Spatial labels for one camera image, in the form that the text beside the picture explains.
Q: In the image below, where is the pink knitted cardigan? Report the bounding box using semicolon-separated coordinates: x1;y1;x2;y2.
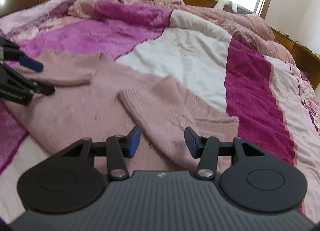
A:
6;49;239;171

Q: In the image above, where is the dusty pink blanket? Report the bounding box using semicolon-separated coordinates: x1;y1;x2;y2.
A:
111;0;296;65

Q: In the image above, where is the patchwork purple white quilt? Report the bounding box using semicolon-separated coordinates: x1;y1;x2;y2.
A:
1;0;319;222

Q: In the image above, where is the wooden side cabinet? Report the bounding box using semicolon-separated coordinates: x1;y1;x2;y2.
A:
127;0;320;90

